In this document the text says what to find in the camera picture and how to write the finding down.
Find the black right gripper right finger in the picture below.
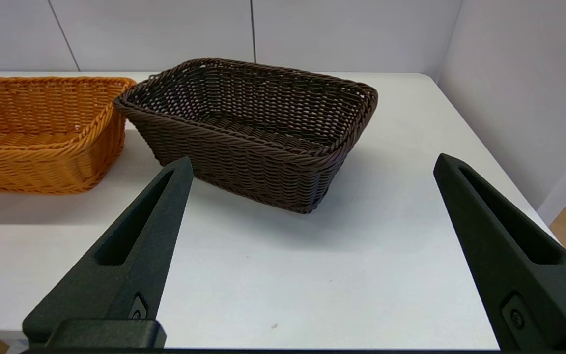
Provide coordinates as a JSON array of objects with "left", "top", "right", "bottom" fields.
[{"left": 433, "top": 153, "right": 566, "bottom": 350}]

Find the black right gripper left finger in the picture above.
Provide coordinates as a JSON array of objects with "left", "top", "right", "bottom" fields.
[{"left": 22, "top": 156, "right": 195, "bottom": 345}]

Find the orange woven basket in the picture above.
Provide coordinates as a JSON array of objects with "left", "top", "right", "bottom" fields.
[{"left": 0, "top": 76, "right": 137, "bottom": 195}]

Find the dark brown woven basket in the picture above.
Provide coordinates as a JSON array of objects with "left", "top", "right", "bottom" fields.
[{"left": 112, "top": 58, "right": 379, "bottom": 214}]

